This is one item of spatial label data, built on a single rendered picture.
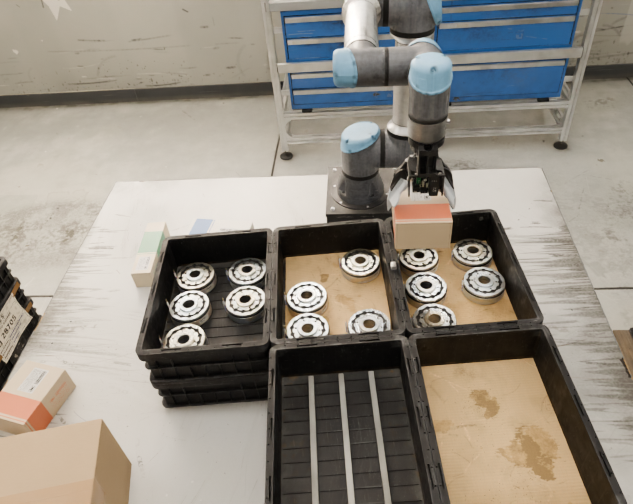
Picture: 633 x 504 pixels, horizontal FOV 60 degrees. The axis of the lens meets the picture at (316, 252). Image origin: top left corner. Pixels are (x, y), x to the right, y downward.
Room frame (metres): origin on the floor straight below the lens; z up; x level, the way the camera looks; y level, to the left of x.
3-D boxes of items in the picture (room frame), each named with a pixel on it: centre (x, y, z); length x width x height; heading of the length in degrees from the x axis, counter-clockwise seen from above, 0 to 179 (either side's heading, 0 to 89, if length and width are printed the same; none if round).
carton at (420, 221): (0.96, -0.24, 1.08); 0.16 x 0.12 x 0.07; 173
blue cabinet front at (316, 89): (2.91, -0.31, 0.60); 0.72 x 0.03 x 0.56; 83
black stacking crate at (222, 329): (0.96, 0.27, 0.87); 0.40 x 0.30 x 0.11; 178
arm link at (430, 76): (0.94, -0.24, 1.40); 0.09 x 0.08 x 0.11; 172
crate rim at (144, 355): (0.96, 0.27, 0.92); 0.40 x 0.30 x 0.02; 178
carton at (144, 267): (1.33, 0.52, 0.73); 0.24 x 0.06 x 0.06; 176
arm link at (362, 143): (1.43, -0.17, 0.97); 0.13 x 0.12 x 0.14; 82
